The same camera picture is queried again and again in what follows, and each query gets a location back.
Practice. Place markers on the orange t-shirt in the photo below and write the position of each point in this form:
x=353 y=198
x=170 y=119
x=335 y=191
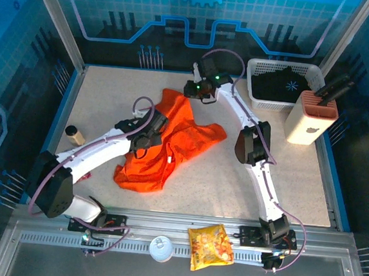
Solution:
x=188 y=135

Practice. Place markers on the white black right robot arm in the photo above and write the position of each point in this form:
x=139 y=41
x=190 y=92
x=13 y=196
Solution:
x=235 y=108

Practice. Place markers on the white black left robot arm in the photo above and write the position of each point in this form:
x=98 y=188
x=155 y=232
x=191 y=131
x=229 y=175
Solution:
x=99 y=151

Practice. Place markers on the black t-shirt with white print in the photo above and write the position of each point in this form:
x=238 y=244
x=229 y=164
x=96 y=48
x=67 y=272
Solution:
x=273 y=87

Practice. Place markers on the white plastic basket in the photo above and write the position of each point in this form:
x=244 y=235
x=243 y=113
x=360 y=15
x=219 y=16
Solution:
x=271 y=105

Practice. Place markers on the small beige bottle black cap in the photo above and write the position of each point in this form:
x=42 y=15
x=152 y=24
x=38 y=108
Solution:
x=76 y=138

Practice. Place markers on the white and pink knife block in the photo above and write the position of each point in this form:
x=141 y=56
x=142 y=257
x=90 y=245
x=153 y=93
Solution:
x=305 y=129

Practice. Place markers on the yellow snack bag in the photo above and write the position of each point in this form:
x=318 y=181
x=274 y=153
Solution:
x=210 y=247

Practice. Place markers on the aluminium table frame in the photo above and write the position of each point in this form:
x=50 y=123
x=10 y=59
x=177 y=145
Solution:
x=177 y=219

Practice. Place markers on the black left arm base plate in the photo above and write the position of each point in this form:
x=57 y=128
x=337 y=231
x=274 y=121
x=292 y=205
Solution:
x=117 y=220

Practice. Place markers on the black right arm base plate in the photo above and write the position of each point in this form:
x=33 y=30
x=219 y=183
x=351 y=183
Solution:
x=247 y=234

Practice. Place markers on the aluminium corner post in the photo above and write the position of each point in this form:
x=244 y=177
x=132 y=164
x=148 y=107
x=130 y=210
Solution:
x=347 y=36
x=59 y=20

